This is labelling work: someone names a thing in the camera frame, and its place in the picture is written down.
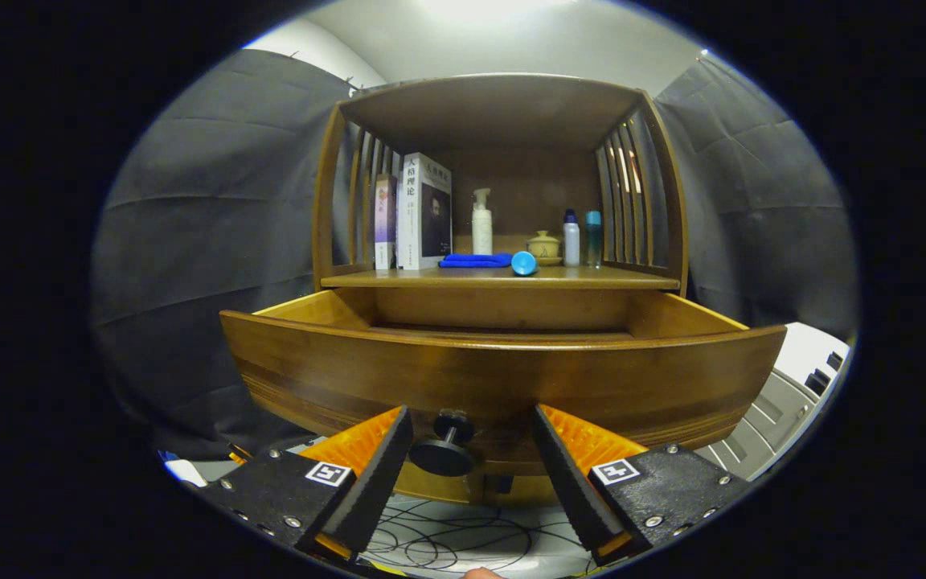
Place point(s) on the thin purple book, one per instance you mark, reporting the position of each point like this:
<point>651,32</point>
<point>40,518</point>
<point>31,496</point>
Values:
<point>385,221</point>

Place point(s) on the blue white cosmetic tube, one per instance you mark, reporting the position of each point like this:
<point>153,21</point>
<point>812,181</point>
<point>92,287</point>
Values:
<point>524,264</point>

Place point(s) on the black backdrop cloth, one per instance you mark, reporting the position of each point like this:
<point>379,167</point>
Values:
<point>206,265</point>

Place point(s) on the white grey cabinet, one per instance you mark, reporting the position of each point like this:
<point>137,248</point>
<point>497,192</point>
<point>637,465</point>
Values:
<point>776,410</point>

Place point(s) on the large white portrait book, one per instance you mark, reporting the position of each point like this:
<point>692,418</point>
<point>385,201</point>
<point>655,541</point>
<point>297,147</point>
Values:
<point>415,217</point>

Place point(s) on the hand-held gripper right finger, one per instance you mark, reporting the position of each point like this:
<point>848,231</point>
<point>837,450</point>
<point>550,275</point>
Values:
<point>571,474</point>

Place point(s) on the wooden countertop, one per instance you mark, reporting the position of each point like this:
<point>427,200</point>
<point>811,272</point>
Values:
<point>592,278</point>

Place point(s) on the white pump bottle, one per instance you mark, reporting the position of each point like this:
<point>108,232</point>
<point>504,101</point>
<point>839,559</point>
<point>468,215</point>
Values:
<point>482,233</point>

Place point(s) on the wooden cabinet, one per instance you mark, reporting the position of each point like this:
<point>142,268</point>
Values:
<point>527,185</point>

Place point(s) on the white bottle blue cap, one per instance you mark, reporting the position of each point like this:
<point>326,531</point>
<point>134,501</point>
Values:
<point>571,241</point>

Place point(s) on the wooden drawer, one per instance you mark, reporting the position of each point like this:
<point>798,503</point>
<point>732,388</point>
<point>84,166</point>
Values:
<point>511,378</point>

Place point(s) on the teal clear bottle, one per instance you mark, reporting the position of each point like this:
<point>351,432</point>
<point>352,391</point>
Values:
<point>593,237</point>

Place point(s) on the blue folded cloth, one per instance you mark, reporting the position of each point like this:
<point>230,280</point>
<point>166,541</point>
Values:
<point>471,260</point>

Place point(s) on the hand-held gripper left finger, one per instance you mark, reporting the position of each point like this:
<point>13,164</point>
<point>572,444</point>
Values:
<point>374,474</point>

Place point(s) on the yellow lidded teacup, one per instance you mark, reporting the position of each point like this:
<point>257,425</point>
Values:
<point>545,245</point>

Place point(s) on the small white blue object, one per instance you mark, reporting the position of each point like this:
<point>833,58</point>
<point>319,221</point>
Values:
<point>186,473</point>

